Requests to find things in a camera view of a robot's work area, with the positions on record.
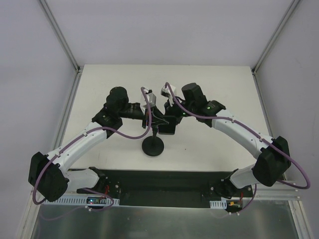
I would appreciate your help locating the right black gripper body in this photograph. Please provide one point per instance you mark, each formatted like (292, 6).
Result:
(171, 115)

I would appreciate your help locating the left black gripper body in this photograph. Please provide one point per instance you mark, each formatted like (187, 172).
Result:
(144, 119)

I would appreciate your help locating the black smartphone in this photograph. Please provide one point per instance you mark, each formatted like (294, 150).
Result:
(168, 127)

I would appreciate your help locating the black phone stand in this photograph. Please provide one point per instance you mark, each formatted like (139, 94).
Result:
(153, 146)

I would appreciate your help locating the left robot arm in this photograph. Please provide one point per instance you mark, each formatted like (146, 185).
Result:
(49, 173)

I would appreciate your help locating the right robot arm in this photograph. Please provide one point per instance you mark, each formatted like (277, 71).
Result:
(269, 153)

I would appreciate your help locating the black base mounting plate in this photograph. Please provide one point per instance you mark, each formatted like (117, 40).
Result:
(180, 189)

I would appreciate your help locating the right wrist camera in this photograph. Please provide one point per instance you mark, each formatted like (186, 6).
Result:
(168, 92)

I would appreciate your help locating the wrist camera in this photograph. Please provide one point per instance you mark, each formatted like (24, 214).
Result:
(148, 98)
(168, 92)

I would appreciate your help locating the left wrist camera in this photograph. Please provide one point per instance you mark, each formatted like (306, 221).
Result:
(148, 98)

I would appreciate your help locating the left aluminium frame post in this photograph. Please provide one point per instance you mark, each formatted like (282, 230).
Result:
(59, 34)

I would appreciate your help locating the aluminium frame post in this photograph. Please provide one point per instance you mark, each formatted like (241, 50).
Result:
(294, 4)
(59, 34)

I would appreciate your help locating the right white cable duct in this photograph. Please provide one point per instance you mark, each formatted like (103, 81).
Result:
(225, 203)

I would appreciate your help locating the white cable duct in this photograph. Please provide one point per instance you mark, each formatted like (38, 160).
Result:
(225, 203)
(86, 200)

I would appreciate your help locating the left white cable duct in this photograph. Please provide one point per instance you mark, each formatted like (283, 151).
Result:
(86, 200)

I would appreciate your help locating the right aluminium frame post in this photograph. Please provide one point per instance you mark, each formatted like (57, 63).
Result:
(294, 4)

